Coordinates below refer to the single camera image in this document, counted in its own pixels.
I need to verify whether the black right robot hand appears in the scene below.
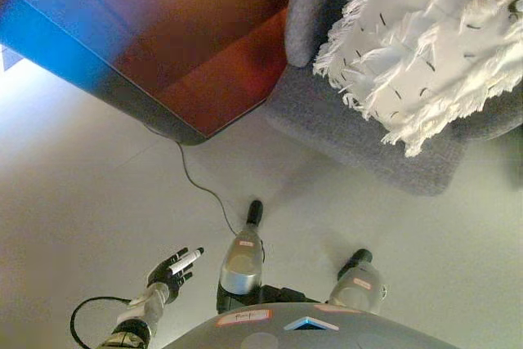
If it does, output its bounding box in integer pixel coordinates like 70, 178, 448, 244
507, 0, 523, 23

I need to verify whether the silver robot leg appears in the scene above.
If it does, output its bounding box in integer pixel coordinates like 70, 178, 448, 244
216, 199, 266, 313
329, 248, 387, 313

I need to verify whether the grey fabric armchair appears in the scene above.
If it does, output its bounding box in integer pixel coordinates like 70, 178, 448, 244
263, 0, 523, 198

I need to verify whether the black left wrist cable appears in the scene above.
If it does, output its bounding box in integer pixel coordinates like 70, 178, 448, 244
69, 296, 138, 349

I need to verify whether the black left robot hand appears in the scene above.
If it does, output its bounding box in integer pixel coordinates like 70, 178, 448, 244
145, 246, 205, 291

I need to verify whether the thin black floor cable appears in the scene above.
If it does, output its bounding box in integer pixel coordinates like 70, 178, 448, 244
142, 123, 240, 236

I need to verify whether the white fringed throw pillow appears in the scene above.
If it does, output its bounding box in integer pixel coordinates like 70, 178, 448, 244
312, 0, 523, 158

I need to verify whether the brown wooden desk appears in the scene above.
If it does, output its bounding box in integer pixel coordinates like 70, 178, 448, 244
0, 0, 303, 146

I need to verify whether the silver right robot leg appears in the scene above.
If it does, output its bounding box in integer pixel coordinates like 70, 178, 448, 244
329, 248, 387, 313

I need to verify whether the silver left robot leg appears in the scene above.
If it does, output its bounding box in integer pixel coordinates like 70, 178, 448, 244
216, 199, 266, 313

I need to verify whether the grey robot torso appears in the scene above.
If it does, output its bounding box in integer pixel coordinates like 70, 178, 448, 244
163, 302, 450, 349

